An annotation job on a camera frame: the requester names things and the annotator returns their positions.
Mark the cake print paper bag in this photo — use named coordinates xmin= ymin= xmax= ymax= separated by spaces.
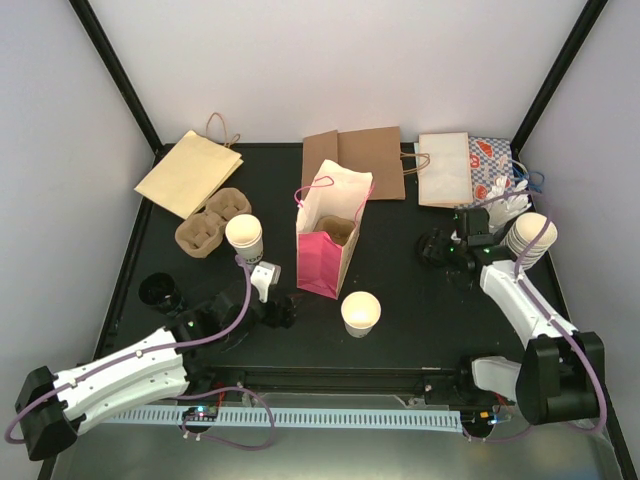
xmin=294 ymin=159 xmax=374 ymax=299

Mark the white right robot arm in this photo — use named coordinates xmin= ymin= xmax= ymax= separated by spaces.
xmin=416 ymin=207 xmax=608 ymax=433

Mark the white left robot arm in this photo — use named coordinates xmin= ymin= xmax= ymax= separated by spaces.
xmin=15 ymin=291 xmax=294 ymax=461

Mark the white paper coffee cup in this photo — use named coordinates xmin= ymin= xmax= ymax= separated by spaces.
xmin=225 ymin=214 xmax=264 ymax=265

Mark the white plastic cutlery bunch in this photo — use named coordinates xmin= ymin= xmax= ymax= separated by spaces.
xmin=484 ymin=175 xmax=531 ymax=224

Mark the stack of paper cups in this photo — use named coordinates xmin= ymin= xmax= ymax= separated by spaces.
xmin=501 ymin=212 xmax=558 ymax=270

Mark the white paper bag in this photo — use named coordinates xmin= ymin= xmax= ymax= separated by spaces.
xmin=400 ymin=132 xmax=473 ymax=208

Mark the red blue patterned bag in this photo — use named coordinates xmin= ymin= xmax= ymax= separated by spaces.
xmin=469 ymin=136 xmax=545 ymax=205

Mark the brown pulp cup carrier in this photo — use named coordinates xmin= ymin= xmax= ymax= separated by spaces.
xmin=174 ymin=188 xmax=252 ymax=259

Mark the stack of black lids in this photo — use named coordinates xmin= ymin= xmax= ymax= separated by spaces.
xmin=138 ymin=272 xmax=186 ymax=316

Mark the brown kraft paper bag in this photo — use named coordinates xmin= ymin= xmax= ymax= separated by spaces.
xmin=301 ymin=126 xmax=406 ymax=200

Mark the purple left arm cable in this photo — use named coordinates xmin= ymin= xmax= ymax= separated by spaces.
xmin=4 ymin=254 xmax=281 ymax=447

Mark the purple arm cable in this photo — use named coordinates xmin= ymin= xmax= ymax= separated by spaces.
xmin=480 ymin=200 xmax=611 ymax=441
xmin=4 ymin=254 xmax=281 ymax=447

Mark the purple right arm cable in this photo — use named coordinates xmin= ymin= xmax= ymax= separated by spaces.
xmin=480 ymin=200 xmax=611 ymax=441

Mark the white perforated front rail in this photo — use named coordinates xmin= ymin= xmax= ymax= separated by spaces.
xmin=106 ymin=405 xmax=462 ymax=433

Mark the tan paper bag with handles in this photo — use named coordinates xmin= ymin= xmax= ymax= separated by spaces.
xmin=134 ymin=130 xmax=243 ymax=220

